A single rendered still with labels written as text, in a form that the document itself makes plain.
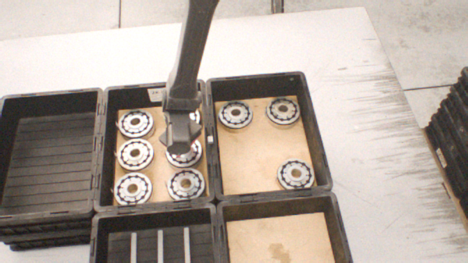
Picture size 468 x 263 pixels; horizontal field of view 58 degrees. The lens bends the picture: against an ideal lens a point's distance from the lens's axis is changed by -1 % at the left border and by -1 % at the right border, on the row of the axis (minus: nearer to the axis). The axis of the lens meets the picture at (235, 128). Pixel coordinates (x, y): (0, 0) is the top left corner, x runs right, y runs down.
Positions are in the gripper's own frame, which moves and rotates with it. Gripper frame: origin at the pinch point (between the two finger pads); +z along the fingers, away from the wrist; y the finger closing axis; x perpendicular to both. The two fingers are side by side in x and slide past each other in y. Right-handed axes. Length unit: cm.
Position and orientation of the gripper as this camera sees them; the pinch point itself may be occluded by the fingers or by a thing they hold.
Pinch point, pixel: (183, 149)
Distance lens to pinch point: 120.7
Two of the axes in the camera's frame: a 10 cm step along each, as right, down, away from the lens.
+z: -0.1, 5.3, 8.5
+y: 6.5, -6.4, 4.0
